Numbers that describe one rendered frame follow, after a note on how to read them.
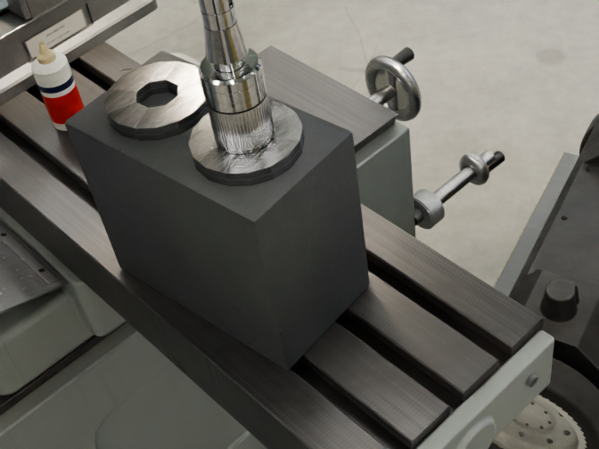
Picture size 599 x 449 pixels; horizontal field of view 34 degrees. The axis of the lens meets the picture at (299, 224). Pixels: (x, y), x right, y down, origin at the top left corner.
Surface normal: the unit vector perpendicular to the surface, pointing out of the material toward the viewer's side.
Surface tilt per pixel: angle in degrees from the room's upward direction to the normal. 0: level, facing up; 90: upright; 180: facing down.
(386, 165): 90
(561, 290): 3
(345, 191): 90
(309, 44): 0
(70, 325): 90
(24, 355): 90
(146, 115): 0
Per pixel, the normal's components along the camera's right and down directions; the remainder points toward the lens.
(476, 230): -0.12, -0.69
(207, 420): 0.67, 0.46
